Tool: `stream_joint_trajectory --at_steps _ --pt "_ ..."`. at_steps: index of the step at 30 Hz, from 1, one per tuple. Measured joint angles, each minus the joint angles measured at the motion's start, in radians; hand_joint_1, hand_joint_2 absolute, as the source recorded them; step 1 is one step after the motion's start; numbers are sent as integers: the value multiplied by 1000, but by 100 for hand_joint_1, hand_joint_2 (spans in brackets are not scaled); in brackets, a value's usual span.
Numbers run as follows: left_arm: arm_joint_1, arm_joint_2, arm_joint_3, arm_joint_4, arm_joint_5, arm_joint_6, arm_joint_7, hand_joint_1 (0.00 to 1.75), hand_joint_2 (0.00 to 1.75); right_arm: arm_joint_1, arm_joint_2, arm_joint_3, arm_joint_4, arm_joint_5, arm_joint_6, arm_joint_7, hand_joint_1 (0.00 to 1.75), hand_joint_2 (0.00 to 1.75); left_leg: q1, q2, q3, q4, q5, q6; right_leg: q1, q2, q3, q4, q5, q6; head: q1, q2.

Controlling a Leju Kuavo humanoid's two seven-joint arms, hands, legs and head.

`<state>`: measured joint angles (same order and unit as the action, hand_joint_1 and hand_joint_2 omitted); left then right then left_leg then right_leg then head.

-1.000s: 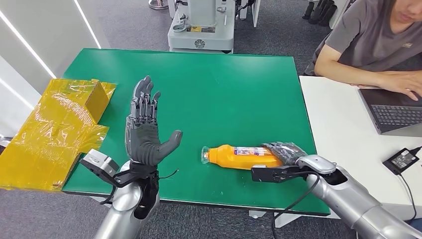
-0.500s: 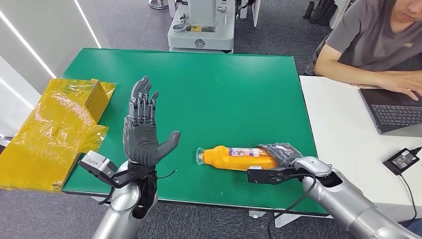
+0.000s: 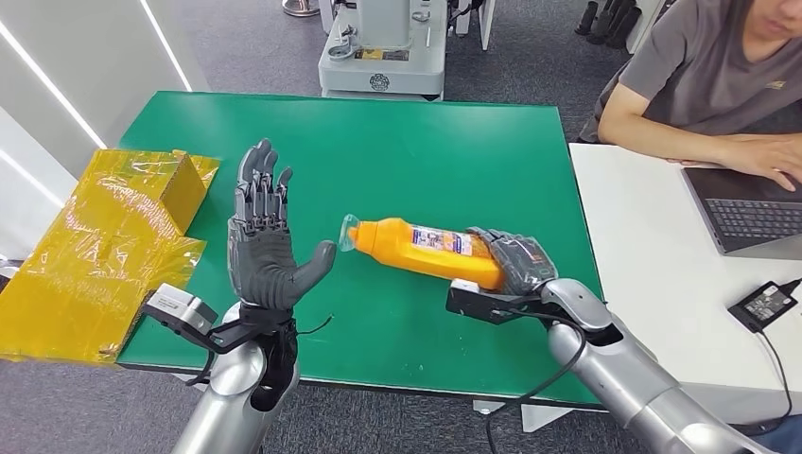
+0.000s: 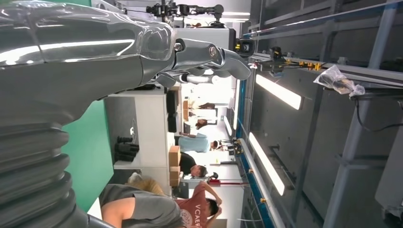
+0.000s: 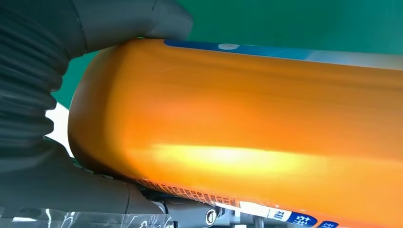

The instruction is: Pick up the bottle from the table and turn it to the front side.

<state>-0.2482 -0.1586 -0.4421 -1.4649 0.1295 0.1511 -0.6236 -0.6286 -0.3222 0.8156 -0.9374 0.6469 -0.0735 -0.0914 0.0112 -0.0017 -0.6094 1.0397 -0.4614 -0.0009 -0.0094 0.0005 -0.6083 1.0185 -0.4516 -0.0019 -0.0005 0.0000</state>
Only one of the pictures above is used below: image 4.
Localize green table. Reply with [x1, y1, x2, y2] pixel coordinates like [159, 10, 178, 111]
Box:
[60, 100, 115, 213]

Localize white cabinet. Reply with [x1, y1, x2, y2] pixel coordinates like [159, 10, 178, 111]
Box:
[105, 90, 173, 187]

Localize brown cardboard box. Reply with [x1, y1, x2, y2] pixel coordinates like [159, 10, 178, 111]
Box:
[168, 145, 182, 168]
[169, 166, 182, 187]

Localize person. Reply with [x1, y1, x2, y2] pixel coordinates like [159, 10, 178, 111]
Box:
[98, 183, 187, 228]
[177, 132, 221, 154]
[174, 181, 223, 228]
[179, 152, 209, 179]

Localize white desk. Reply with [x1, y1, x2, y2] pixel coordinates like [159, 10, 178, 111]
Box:
[86, 197, 103, 221]

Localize clear plastic bag with parts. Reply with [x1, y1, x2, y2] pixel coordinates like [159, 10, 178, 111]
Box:
[313, 64, 366, 98]

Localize black camera on rig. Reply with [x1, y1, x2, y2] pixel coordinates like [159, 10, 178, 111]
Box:
[234, 37, 256, 58]

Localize blue frame rail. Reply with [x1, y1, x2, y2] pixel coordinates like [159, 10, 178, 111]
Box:
[235, 79, 275, 228]

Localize black and yellow rail fittings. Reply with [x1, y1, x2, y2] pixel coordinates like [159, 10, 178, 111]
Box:
[260, 46, 322, 74]

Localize grey metal frame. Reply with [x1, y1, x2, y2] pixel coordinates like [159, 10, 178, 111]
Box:
[242, 0, 403, 228]

